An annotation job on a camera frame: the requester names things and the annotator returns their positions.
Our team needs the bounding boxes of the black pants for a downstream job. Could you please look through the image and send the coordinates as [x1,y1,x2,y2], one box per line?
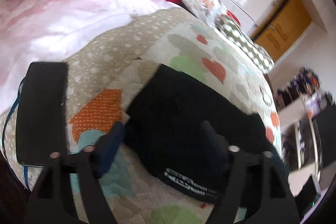
[123,65,276,203]

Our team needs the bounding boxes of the white cluttered shelf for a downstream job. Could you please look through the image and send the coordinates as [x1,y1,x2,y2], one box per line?
[274,67,335,218]

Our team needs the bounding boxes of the black smartphone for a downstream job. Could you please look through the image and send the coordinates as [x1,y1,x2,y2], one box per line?
[15,62,68,167]

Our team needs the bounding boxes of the green white bolster pillow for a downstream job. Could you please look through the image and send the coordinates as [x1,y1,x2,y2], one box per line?
[215,15,274,74]

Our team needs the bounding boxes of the heart patterned quilt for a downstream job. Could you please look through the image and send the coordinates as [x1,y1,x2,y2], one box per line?
[1,9,283,223]

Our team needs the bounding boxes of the wooden door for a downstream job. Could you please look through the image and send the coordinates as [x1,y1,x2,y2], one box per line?
[254,0,312,61]

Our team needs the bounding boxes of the pink bed sheet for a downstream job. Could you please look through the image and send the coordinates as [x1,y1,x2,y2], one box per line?
[1,0,176,112]

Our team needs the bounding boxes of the blue charging cable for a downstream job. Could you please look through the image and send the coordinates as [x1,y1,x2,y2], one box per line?
[1,77,30,191]

